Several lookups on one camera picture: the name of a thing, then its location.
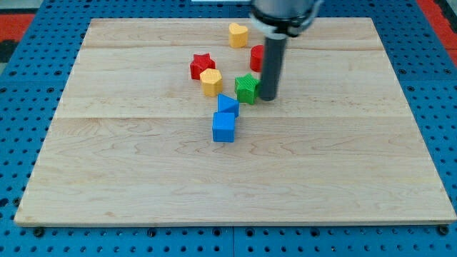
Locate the blue cube block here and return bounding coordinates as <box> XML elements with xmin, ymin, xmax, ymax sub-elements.
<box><xmin>212</xmin><ymin>112</ymin><xmax>235</xmax><ymax>143</ymax></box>

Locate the yellow heart block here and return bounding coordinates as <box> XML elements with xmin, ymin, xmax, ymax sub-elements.
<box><xmin>228</xmin><ymin>23</ymin><xmax>248</xmax><ymax>49</ymax></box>

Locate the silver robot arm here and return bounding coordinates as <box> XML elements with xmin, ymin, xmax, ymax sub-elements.
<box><xmin>249</xmin><ymin>0</ymin><xmax>323</xmax><ymax>101</ymax></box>

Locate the blue triangle block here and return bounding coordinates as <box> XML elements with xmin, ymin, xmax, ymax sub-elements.
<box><xmin>217</xmin><ymin>94</ymin><xmax>239</xmax><ymax>118</ymax></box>

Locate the red star block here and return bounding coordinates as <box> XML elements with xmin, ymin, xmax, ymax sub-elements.
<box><xmin>189</xmin><ymin>53</ymin><xmax>216</xmax><ymax>80</ymax></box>

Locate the yellow hexagon block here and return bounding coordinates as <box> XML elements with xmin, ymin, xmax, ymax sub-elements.
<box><xmin>200</xmin><ymin>69</ymin><xmax>223</xmax><ymax>97</ymax></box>

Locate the green star block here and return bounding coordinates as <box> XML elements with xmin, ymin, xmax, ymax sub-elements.
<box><xmin>234</xmin><ymin>74</ymin><xmax>260</xmax><ymax>105</ymax></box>

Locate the red cylinder block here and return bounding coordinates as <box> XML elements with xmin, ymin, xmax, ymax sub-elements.
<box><xmin>249</xmin><ymin>44</ymin><xmax>264</xmax><ymax>73</ymax></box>

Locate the light wooden board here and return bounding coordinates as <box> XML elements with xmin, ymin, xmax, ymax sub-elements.
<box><xmin>14</xmin><ymin>18</ymin><xmax>456</xmax><ymax>227</ymax></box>

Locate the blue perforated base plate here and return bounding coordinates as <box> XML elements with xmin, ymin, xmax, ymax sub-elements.
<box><xmin>1</xmin><ymin>1</ymin><xmax>456</xmax><ymax>256</ymax></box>

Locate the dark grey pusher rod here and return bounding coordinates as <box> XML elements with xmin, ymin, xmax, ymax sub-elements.
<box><xmin>258</xmin><ymin>37</ymin><xmax>287</xmax><ymax>101</ymax></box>

